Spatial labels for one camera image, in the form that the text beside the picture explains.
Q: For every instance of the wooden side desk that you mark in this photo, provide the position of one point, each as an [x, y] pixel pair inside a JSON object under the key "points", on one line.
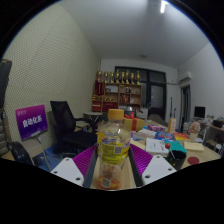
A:
{"points": [[215, 130]]}

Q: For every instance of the small round table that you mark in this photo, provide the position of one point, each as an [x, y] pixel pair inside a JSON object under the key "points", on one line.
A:
{"points": [[93, 114]]}

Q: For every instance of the clear yellow-capped drink bottle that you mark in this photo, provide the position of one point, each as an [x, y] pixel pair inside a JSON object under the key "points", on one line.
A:
{"points": [[113, 146]]}

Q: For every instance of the pale yellow flat box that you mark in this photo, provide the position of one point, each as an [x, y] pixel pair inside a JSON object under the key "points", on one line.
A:
{"points": [[194, 146]]}

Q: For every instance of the red lollipop on white stick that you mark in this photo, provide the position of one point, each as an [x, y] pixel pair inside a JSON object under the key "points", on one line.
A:
{"points": [[167, 145]]}

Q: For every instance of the yellow gift box red ribbon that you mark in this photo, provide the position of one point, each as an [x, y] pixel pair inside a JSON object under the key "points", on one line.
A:
{"points": [[139, 124]]}

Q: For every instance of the black cup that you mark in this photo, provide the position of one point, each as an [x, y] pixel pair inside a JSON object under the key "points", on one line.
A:
{"points": [[178, 160]]}

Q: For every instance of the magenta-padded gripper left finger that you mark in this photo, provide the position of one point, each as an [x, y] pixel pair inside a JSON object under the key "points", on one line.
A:
{"points": [[75, 171]]}

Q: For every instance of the blue printed package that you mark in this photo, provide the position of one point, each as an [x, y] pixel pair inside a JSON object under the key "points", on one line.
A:
{"points": [[164, 135]]}

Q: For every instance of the purple package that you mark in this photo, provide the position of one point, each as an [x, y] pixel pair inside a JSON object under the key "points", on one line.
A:
{"points": [[156, 127]]}

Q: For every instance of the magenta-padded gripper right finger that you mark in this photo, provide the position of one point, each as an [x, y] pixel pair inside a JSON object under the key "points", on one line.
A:
{"points": [[156, 168]]}

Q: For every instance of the dark framed glass door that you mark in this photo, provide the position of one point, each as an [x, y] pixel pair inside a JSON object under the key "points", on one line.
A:
{"points": [[156, 96]]}

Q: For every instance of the wooden shelf unit with trophies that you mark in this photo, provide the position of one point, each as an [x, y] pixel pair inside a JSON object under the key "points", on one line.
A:
{"points": [[113, 96]]}

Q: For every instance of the white printed paper sheet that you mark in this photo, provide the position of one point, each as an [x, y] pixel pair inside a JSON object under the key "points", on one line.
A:
{"points": [[155, 146]]}

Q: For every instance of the tall yellow carton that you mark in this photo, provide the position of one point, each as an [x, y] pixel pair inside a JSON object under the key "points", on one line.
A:
{"points": [[172, 125]]}

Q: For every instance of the pink flowers in white pot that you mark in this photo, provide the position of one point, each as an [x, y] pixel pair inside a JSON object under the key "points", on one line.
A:
{"points": [[194, 127]]}

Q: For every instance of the purple sign on stand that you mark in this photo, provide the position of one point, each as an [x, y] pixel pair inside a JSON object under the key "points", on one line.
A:
{"points": [[31, 121]]}

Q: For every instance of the computer monitor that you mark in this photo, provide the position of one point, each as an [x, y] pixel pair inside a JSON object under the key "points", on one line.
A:
{"points": [[200, 112]]}

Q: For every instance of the ceiling tube light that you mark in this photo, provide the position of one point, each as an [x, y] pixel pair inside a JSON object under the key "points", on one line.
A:
{"points": [[163, 6]]}

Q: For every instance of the teal book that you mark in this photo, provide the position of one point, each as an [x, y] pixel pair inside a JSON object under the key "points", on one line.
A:
{"points": [[179, 146]]}

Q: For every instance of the orange red book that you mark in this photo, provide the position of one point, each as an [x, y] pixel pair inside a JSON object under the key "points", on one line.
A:
{"points": [[182, 136]]}

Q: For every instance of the white wall air conditioner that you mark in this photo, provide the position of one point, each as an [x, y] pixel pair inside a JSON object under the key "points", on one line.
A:
{"points": [[185, 76]]}

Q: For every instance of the black office chair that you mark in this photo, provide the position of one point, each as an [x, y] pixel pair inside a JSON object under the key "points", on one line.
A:
{"points": [[63, 121]]}

